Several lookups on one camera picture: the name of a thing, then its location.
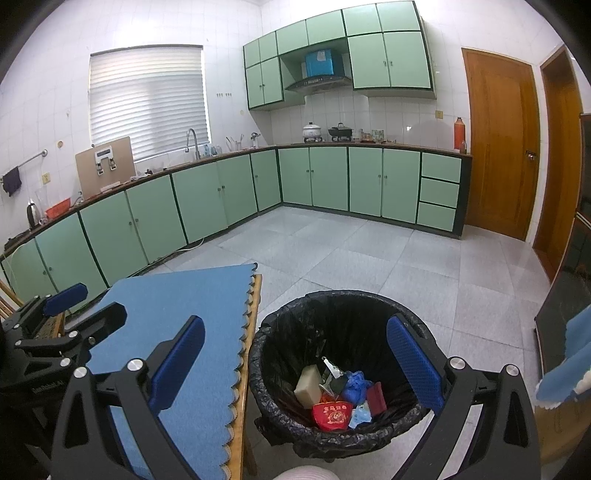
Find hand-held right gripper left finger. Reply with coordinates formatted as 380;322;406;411
51;315;206;480

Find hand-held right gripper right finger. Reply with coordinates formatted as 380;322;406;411
387;315;541;480

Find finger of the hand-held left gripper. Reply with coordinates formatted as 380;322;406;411
60;302;127;358
18;283;89;324

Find dark red box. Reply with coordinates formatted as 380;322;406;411
367;382;387;417

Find blue plastic bag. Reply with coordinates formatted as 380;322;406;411
342;370;374;404

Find light blue carton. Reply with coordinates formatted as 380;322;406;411
348;401;372;429

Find trash bin with black bag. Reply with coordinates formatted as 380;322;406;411
248;289;451;462

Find red printed paper packet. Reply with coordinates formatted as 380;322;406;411
312;401;352;432

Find pale yellow sponge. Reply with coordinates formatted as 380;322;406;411
294;364;322;409

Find wooden chair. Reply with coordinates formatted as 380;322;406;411
0;277;68;342

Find blue scalloped table mat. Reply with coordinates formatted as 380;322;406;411
76;263;257;480

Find wooden table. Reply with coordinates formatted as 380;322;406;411
228;273;263;480

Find wooden cutting board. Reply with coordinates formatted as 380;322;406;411
75;136;136;200

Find dark hanging towel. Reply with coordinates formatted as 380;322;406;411
1;166;22;197

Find metal towel bar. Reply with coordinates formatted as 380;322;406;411
0;149;48;178

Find white board holder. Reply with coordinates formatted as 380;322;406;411
93;146;118;176

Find blue cloth with white edge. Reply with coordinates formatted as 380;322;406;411
536;305;591;409

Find dark glass cabinet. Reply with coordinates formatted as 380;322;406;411
534;198;591;374

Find tan wooden stand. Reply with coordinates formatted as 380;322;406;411
536;401;591;464

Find green base cabinets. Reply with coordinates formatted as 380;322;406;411
0;144;472;301

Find white window blind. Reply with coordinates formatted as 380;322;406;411
88;45;211;162

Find brown wooden door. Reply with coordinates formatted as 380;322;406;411
462;47;541;241

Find range hood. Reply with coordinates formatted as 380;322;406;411
284;76;352;95

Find blue hood chimney cover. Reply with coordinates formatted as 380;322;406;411
305;50;334;77

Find white floor cable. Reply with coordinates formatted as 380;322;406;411
152;237;206;264

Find green wall cabinets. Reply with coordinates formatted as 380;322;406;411
242;1;437;112

